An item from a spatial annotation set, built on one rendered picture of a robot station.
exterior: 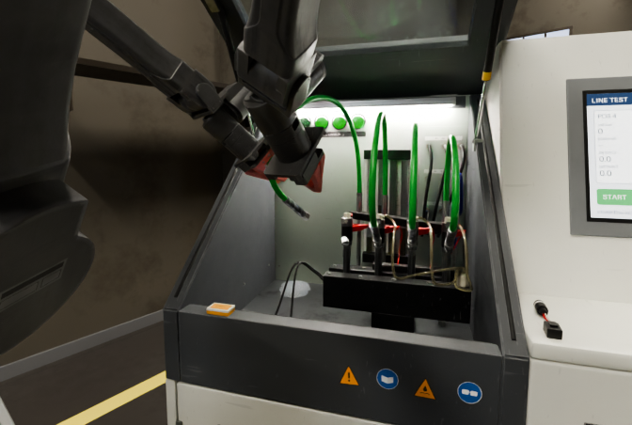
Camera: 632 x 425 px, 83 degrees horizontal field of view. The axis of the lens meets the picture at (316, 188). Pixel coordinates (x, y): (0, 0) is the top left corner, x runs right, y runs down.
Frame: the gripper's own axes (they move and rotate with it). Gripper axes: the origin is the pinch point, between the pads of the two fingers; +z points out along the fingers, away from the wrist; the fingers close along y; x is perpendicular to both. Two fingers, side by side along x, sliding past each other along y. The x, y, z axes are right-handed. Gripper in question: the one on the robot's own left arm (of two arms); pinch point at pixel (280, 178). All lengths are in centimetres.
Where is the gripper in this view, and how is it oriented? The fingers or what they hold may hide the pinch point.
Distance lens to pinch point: 80.7
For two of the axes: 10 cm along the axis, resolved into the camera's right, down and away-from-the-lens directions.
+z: 7.0, 6.4, 3.2
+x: -5.0, 7.5, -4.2
